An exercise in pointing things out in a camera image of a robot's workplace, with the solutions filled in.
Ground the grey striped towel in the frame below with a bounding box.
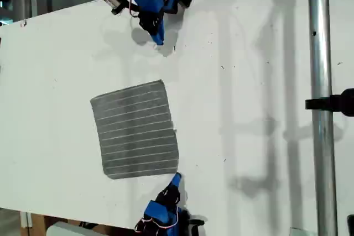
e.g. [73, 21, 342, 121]
[90, 79, 181, 181]

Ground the black clamp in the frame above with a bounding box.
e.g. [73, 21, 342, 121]
[305, 88, 354, 117]

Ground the wooden table frame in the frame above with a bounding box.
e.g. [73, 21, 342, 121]
[19, 211, 47, 236]

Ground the steel post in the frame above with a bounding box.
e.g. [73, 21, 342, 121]
[306, 0, 339, 236]

